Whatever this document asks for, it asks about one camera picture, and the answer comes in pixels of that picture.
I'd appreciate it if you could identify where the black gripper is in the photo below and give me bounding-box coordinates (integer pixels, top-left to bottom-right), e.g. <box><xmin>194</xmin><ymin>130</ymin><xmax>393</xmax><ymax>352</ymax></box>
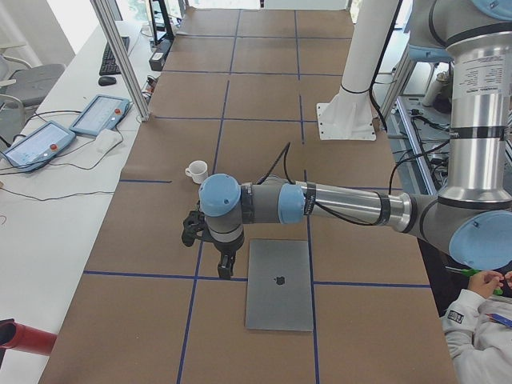
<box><xmin>209</xmin><ymin>227</ymin><xmax>244</xmax><ymax>278</ymax></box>

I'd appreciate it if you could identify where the white ceramic cup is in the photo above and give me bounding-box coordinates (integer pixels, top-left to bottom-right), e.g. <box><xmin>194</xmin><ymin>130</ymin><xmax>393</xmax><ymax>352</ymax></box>
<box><xmin>185</xmin><ymin>160</ymin><xmax>209</xmax><ymax>185</ymax></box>

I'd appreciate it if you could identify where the grey closed laptop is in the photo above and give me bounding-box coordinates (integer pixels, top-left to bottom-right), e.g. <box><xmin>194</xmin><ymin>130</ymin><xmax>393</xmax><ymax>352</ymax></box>
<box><xmin>246</xmin><ymin>239</ymin><xmax>314</xmax><ymax>332</ymax></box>

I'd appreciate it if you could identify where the seated person's hand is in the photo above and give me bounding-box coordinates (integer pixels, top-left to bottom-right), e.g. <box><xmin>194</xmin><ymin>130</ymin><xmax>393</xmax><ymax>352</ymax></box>
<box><xmin>467</xmin><ymin>270</ymin><xmax>511</xmax><ymax>298</ymax></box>

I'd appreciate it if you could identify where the white folded cloth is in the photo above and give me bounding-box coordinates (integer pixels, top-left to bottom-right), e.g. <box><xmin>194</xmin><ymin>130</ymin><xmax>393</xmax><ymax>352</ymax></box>
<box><xmin>94</xmin><ymin>130</ymin><xmax>122</xmax><ymax>154</ymax></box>

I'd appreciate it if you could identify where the far blue teach pendant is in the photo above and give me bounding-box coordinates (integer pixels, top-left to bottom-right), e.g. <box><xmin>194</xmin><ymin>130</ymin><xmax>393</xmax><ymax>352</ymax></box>
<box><xmin>70</xmin><ymin>94</ymin><xmax>130</xmax><ymax>137</ymax></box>

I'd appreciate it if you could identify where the blue teach pendant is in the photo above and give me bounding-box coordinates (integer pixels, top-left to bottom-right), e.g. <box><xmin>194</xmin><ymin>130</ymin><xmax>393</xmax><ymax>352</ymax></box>
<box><xmin>70</xmin><ymin>94</ymin><xmax>130</xmax><ymax>137</ymax></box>
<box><xmin>2</xmin><ymin>121</ymin><xmax>75</xmax><ymax>172</ymax></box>

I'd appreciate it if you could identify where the near blue teach pendant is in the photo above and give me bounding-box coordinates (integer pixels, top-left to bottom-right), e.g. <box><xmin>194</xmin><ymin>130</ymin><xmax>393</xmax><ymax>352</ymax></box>
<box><xmin>2</xmin><ymin>121</ymin><xmax>75</xmax><ymax>172</ymax></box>

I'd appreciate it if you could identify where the black computer mouse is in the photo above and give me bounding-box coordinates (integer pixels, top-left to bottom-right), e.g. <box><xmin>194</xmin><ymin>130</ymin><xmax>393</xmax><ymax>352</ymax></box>
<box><xmin>98</xmin><ymin>75</ymin><xmax>117</xmax><ymax>86</ymax></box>

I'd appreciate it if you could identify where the red cylinder tube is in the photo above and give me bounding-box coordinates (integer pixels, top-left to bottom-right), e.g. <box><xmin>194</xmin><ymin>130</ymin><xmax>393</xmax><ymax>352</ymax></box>
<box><xmin>1</xmin><ymin>319</ymin><xmax>57</xmax><ymax>356</ymax></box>

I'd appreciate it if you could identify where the black keyboard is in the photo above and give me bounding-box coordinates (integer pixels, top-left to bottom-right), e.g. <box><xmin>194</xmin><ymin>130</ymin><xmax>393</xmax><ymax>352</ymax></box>
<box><xmin>98</xmin><ymin>43</ymin><xmax>121</xmax><ymax>76</ymax></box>

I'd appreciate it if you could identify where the green pen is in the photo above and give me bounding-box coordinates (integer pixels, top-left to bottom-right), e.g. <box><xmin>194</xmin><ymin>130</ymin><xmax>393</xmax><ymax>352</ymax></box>
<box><xmin>445</xmin><ymin>266</ymin><xmax>503</xmax><ymax>295</ymax></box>

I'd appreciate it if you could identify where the grey office chair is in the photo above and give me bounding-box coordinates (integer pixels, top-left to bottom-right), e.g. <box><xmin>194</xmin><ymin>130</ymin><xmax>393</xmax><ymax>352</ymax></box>
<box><xmin>1</xmin><ymin>42</ymin><xmax>66</xmax><ymax>146</ymax></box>

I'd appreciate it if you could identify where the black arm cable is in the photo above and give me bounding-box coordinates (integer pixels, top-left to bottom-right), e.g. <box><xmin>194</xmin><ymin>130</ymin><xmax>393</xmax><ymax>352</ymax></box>
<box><xmin>255</xmin><ymin>142</ymin><xmax>403</xmax><ymax>227</ymax></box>

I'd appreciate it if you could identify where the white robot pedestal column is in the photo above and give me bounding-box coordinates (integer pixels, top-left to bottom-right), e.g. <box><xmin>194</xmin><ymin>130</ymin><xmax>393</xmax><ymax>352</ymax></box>
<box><xmin>317</xmin><ymin>0</ymin><xmax>401</xmax><ymax>141</ymax></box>

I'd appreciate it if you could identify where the aluminium frame post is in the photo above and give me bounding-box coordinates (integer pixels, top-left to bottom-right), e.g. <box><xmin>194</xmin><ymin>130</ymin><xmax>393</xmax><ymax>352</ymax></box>
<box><xmin>90</xmin><ymin>0</ymin><xmax>150</xmax><ymax>122</ymax></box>

